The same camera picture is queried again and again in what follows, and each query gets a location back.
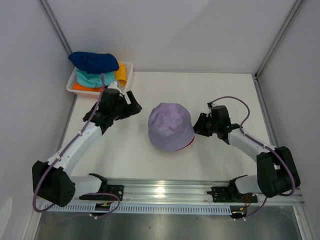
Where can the yellow hat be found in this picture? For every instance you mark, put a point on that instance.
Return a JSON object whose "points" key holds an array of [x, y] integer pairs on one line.
{"points": [[120, 74]]}

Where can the white slotted cable duct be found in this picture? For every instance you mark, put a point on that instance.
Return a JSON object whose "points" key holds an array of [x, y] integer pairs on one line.
{"points": [[139, 208]]}

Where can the red hat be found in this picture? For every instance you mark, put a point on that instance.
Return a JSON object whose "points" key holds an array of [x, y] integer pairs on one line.
{"points": [[186, 145]]}

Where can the blue hat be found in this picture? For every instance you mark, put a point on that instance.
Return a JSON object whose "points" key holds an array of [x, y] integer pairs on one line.
{"points": [[94, 63]]}

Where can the aluminium mounting rail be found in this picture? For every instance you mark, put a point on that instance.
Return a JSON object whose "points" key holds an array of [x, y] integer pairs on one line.
{"points": [[145, 191]]}

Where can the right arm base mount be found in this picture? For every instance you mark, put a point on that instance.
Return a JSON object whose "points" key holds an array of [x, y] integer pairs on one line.
{"points": [[229, 194]]}

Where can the teal hat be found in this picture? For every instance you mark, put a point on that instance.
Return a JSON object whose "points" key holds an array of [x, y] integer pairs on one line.
{"points": [[92, 81]]}

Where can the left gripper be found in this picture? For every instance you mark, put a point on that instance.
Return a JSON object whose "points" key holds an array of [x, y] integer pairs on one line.
{"points": [[134, 108]]}

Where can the orange hat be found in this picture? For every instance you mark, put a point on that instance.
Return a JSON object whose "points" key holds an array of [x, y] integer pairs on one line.
{"points": [[78, 87]]}

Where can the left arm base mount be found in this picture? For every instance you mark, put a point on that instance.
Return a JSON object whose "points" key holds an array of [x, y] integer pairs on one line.
{"points": [[109, 193]]}

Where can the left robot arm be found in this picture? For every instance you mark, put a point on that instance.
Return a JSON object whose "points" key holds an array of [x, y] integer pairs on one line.
{"points": [[52, 180]]}

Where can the corner frame profile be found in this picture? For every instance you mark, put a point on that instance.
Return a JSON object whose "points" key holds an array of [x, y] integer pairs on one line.
{"points": [[293, 12], [53, 21]]}

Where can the right corner frame profile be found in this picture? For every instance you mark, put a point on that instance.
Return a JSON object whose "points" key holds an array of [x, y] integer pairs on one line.
{"points": [[293, 12]]}

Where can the white plastic basket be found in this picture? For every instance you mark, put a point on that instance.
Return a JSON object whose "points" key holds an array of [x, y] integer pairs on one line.
{"points": [[73, 79]]}

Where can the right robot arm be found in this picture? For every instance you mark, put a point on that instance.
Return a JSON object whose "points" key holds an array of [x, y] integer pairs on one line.
{"points": [[276, 173]]}

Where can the left corner frame profile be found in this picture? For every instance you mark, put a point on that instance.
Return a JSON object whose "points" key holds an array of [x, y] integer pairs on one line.
{"points": [[53, 21]]}

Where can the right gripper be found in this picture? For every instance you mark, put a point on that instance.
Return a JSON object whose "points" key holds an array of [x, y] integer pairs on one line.
{"points": [[199, 128]]}

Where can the lavender hat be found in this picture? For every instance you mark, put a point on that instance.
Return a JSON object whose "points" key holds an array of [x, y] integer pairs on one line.
{"points": [[170, 127]]}

